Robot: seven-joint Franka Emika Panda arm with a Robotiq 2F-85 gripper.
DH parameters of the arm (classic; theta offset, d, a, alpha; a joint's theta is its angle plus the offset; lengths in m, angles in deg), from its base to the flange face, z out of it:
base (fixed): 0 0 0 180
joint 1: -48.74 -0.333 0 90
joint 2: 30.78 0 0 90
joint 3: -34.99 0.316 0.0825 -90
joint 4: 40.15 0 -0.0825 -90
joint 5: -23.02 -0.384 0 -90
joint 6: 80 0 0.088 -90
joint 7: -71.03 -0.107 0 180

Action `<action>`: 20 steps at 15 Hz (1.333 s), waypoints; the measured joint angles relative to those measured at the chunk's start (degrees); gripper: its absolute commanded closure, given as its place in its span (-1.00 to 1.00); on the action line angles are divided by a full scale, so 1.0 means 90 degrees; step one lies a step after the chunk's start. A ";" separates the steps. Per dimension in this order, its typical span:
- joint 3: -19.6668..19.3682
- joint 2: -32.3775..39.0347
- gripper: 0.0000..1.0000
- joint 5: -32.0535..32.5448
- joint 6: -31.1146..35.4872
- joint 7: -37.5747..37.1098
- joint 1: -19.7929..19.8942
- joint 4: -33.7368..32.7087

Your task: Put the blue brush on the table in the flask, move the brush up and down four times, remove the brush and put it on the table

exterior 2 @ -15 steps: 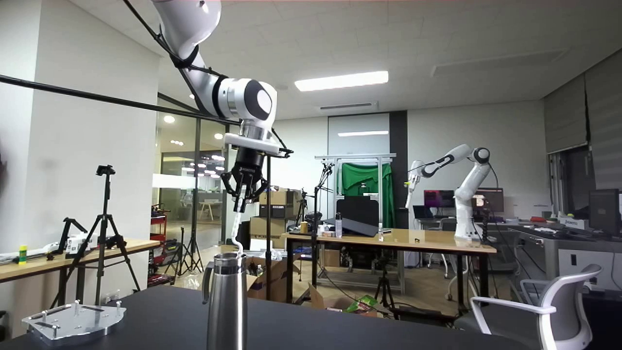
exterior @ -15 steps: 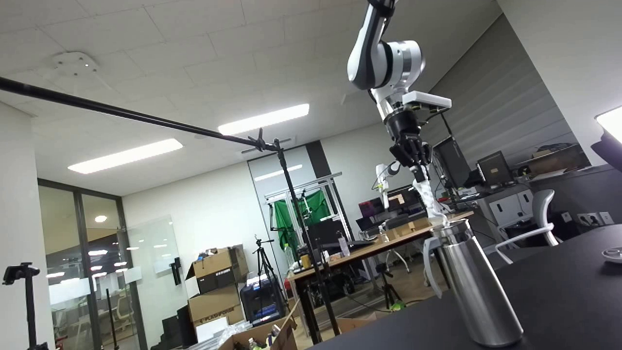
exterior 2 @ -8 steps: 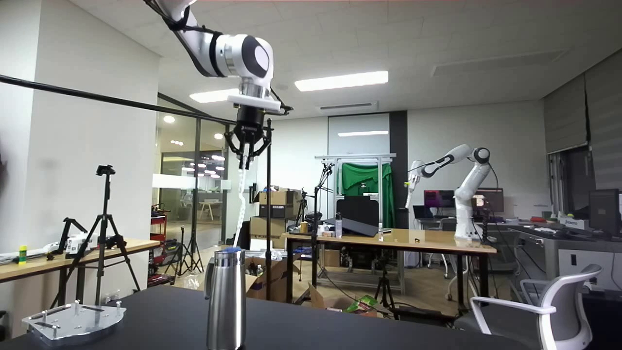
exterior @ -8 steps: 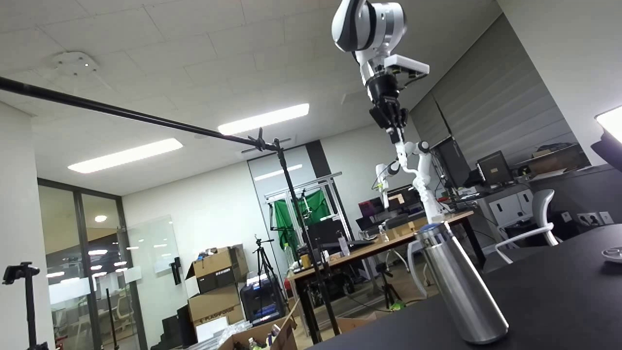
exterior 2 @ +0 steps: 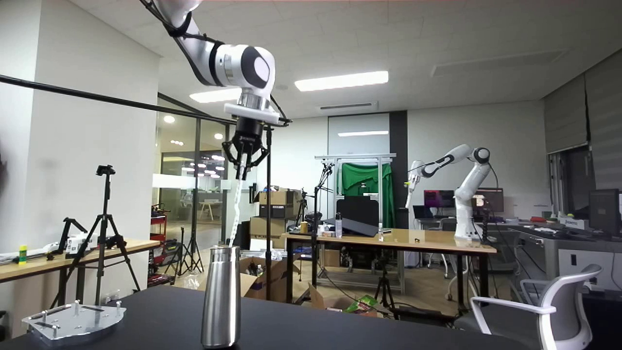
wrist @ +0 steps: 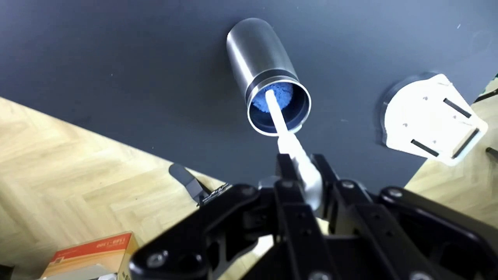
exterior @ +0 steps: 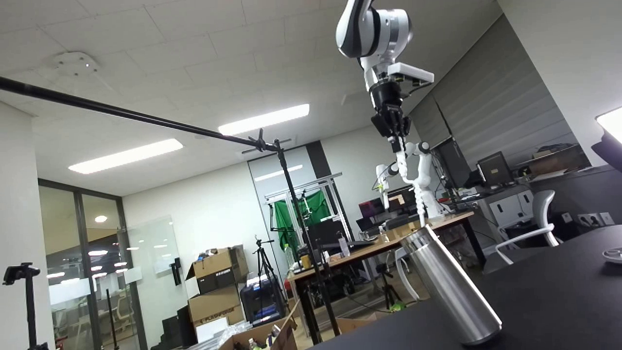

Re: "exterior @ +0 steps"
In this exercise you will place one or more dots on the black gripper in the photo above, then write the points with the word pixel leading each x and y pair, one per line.
pixel 390 108

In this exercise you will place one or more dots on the stainless steel flask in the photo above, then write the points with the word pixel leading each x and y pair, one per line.
pixel 454 292

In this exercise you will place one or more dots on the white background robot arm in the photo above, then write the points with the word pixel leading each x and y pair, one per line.
pixel 435 195

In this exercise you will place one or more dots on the dark computer monitor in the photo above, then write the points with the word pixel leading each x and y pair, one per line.
pixel 497 170

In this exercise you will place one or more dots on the green cloth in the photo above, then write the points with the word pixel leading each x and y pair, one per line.
pixel 316 207
pixel 283 224

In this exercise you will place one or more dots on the wooden table with black legs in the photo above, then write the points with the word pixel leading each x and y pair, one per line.
pixel 363 249

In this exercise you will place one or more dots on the grey window blinds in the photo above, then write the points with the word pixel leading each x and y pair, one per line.
pixel 512 98

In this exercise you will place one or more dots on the white desk cabinet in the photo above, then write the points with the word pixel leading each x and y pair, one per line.
pixel 512 209

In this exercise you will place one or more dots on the black vertical stand pole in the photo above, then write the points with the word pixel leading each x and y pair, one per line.
pixel 304 240

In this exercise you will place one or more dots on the rectangular ceiling light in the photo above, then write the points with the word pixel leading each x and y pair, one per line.
pixel 264 119
pixel 124 156

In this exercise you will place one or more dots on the white office chair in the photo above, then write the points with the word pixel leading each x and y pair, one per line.
pixel 542 207

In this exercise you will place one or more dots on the small black tripod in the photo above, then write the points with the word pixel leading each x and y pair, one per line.
pixel 264 249

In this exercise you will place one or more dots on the dark grey desk partition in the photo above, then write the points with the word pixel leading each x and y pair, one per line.
pixel 590 195

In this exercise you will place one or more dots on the white and dark blue device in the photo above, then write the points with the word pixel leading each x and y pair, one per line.
pixel 612 152

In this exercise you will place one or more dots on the black equipment case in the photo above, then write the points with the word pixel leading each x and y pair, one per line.
pixel 260 302

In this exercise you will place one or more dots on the small round grey dish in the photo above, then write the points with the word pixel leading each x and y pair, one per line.
pixel 613 253

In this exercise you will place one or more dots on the open brown cardboard box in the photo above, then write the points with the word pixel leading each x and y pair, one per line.
pixel 256 337

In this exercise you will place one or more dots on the black boom pole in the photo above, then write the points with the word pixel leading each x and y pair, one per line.
pixel 129 113

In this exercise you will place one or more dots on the round ceiling smoke detector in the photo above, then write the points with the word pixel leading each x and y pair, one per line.
pixel 75 63

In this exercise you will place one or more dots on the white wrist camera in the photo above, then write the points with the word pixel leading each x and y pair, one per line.
pixel 411 73

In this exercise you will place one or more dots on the white wall socket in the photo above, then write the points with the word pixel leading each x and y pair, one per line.
pixel 596 218

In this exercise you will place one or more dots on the black tripod with camera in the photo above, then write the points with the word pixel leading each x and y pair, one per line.
pixel 21 273

